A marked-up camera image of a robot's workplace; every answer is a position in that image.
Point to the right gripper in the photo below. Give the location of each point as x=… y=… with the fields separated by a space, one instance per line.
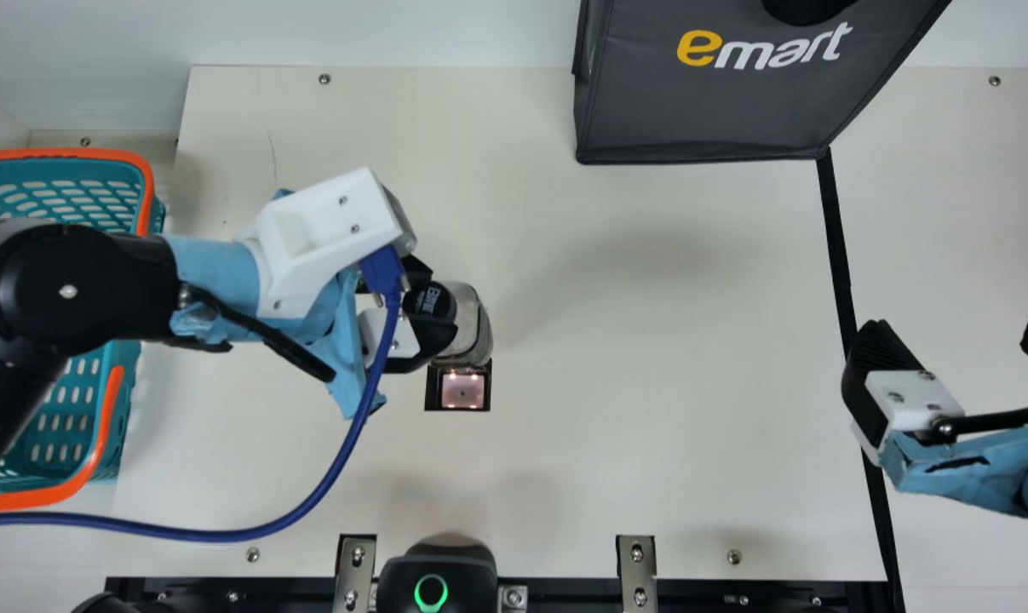
x=973 y=468

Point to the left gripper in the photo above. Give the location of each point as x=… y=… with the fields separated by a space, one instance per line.
x=215 y=272

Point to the dark coffee bottle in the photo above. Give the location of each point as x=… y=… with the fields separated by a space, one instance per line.
x=458 y=323

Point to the teal shopping basket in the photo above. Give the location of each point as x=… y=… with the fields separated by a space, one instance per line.
x=71 y=417

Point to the small square scanner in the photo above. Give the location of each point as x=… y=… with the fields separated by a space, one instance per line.
x=460 y=390

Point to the black strip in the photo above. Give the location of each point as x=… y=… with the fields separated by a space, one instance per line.
x=839 y=281

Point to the black device with green light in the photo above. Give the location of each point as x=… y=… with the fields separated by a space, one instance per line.
x=437 y=570

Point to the dark grey bag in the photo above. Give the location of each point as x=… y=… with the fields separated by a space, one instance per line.
x=735 y=102

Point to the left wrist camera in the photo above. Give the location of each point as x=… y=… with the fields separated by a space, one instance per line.
x=318 y=230

